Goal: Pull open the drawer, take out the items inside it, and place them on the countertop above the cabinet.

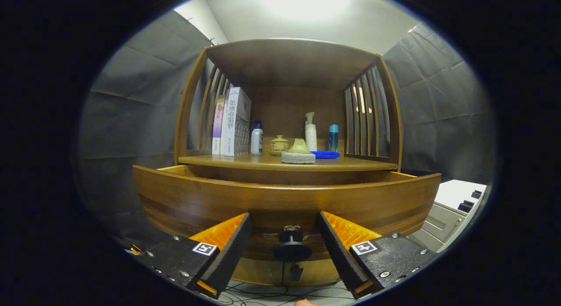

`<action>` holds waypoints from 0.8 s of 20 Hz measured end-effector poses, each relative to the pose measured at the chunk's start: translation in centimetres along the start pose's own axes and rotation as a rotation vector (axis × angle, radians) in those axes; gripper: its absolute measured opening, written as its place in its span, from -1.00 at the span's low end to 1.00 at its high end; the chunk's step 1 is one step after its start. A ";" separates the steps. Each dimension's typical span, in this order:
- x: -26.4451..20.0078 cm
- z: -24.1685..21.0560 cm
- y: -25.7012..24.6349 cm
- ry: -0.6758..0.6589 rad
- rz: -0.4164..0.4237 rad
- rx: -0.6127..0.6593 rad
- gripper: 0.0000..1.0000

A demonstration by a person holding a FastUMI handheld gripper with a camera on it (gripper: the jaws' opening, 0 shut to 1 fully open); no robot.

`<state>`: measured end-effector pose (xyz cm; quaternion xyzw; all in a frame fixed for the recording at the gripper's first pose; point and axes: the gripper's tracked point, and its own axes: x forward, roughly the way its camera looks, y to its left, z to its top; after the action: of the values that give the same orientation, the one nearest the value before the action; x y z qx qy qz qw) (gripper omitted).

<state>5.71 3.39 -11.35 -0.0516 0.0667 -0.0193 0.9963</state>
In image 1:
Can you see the white pump bottle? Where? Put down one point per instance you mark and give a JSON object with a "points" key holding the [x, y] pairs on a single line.
{"points": [[311, 137]]}

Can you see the clear blue bottle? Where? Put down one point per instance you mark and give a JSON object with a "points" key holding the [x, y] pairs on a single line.
{"points": [[334, 139]]}

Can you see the thick white book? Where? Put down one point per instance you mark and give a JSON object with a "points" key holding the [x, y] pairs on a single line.
{"points": [[232, 122]]}

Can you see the folded blue cloth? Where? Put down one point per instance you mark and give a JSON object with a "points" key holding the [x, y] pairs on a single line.
{"points": [[326, 154]]}

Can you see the black door latch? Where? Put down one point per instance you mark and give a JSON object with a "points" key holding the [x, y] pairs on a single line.
{"points": [[296, 273]]}

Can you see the wooden cabinet door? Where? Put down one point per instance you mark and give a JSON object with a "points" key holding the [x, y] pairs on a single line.
{"points": [[258, 271], [322, 273]]}

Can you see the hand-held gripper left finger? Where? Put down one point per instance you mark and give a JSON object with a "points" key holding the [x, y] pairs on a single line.
{"points": [[230, 249]]}

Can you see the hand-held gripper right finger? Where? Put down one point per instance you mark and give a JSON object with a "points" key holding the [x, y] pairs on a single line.
{"points": [[339, 249]]}

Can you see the white bottle with blue cap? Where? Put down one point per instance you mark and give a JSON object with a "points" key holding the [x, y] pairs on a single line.
{"points": [[257, 141]]}

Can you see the thin purple book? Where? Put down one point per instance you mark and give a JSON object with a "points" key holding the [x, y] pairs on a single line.
{"points": [[218, 126]]}

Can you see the white drawer unit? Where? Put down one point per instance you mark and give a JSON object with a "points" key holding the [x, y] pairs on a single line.
{"points": [[456, 192]]}

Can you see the wooden countertop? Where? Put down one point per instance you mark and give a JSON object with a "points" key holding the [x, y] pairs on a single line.
{"points": [[350, 163]]}

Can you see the brown wooden cabinet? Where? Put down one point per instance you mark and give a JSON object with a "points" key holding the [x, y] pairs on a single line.
{"points": [[289, 60]]}

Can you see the yellow lidded teacup with saucer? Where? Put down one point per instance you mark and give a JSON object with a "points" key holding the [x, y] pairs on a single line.
{"points": [[278, 144]]}

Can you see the wooden drawer with black knob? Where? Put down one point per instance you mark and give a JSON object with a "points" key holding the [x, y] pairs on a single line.
{"points": [[285, 196]]}

